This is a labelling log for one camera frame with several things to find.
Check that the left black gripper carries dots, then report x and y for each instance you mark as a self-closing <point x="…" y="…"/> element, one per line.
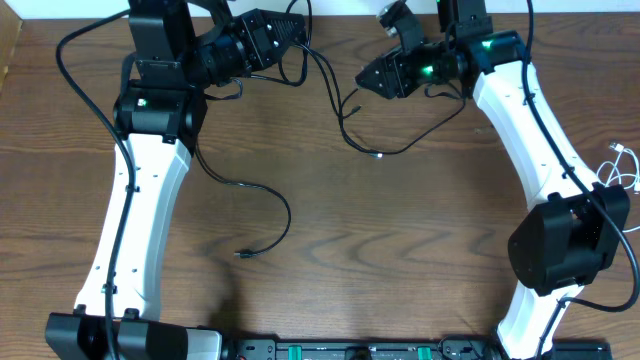
<point x="256" y="28"/>

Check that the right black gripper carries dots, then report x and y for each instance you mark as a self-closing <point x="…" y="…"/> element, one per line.
<point x="393" y="71"/>

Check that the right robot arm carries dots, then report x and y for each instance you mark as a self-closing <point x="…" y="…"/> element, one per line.
<point x="574" y="225"/>

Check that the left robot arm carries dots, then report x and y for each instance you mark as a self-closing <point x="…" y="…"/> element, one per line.
<point x="157" y="119"/>

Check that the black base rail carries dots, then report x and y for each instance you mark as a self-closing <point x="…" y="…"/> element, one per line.
<point x="454" y="348"/>

